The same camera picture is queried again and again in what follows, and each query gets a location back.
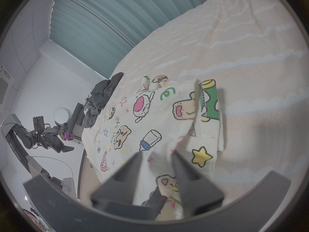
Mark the blue-green curtain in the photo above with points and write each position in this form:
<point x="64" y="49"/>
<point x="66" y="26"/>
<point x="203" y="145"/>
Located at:
<point x="144" y="3"/>
<point x="84" y="45"/>

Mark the black garment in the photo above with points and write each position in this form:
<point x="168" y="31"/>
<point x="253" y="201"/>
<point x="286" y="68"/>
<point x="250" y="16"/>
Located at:
<point x="106" y="90"/>

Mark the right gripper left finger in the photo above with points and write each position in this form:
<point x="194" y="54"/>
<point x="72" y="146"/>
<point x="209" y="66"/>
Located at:
<point x="120" y="187"/>

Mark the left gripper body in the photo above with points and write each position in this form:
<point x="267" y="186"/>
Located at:
<point x="54" y="139"/>

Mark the bed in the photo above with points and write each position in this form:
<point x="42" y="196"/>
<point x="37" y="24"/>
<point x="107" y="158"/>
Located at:
<point x="253" y="57"/>

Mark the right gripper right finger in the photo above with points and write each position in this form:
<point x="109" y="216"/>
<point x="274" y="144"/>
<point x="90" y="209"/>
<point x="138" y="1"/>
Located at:
<point x="195" y="192"/>

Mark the ceiling air conditioner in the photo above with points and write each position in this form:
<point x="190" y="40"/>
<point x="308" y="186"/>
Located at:
<point x="5" y="88"/>

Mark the dark grey garment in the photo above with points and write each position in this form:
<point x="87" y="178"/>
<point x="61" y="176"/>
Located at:
<point x="91" y="115"/>

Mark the white printed pyjama top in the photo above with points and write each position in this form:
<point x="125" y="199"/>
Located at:
<point x="157" y="119"/>

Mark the white trash bin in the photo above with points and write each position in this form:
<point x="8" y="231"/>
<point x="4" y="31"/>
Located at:
<point x="61" y="116"/>

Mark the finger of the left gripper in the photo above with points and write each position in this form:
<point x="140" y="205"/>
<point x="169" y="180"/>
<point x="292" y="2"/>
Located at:
<point x="67" y="149"/>

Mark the purple plastic bag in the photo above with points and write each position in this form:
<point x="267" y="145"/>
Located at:
<point x="68" y="136"/>

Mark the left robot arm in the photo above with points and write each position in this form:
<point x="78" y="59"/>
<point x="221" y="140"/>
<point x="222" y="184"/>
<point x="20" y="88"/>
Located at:
<point x="17" y="132"/>

